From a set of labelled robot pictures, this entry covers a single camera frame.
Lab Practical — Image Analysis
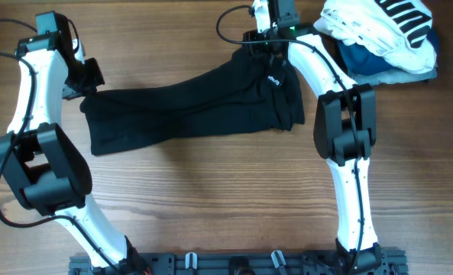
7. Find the black t-shirt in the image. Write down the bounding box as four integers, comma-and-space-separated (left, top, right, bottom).
80, 48, 305, 156

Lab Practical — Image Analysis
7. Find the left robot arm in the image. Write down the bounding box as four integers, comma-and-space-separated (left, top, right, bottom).
0, 11, 153, 274

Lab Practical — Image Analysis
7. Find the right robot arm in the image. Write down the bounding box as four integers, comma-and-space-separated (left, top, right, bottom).
244, 1, 389, 274

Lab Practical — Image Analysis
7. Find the dark blue folded garment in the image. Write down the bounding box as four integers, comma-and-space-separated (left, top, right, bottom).
337, 41, 429, 76

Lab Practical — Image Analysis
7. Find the light blue folded garment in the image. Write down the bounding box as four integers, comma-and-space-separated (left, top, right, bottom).
348, 67, 437, 86

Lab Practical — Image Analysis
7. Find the white black-striped folded garment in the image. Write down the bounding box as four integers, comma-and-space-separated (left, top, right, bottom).
314, 0, 437, 74

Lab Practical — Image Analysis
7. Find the right black cable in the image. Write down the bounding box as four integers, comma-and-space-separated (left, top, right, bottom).
215, 4, 366, 268

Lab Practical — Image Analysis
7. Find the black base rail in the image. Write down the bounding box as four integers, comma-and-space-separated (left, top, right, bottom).
68, 248, 409, 275

